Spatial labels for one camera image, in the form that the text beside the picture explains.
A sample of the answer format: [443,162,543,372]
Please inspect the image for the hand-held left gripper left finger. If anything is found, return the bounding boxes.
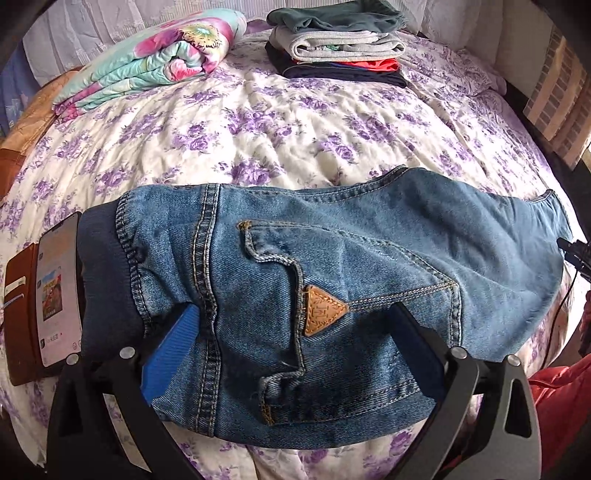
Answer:
[46,304,205,480]

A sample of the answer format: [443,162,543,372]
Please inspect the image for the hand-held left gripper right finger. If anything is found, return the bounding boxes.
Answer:
[387,302,542,480]

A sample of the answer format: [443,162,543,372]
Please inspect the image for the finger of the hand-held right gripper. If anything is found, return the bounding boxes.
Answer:
[556,237,591,269]

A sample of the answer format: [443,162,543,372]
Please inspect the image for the blue denim pants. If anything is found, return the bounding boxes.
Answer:
[78,166,576,456]

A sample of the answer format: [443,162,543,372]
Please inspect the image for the smartphone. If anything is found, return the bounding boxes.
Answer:
[35,213,85,368]

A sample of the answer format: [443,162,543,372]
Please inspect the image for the brown wallet phone case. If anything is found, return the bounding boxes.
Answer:
[3,242,85,387]

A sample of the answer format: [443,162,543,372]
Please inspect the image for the person's red clothing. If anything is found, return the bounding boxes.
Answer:
[527,364,591,480]

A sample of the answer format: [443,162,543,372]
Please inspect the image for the purple floral pillow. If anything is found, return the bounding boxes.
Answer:
[410,36,509,97]

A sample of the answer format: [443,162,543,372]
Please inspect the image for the purple floral bedspread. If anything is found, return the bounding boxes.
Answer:
[0,31,588,480]

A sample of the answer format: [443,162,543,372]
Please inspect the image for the brown cushion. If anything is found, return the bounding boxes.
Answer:
[0,66,82,200]

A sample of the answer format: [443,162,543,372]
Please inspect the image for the folded red garment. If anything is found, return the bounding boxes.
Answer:
[341,57,400,75]

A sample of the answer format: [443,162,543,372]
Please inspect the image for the stack of folded clothes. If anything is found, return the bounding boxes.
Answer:
[265,43,410,89]

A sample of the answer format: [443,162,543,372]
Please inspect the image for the folded floral blanket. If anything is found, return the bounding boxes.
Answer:
[52,6,248,121]

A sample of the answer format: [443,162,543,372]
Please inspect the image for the blue patterned cloth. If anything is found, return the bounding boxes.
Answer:
[0,43,29,140]

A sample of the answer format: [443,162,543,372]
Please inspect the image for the folded grey garment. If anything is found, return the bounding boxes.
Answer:
[269,25,408,64]

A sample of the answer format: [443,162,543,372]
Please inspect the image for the folded dark green garment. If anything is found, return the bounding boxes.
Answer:
[266,0,408,35]

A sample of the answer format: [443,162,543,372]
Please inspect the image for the black cable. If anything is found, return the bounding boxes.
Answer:
[537,264,579,366]

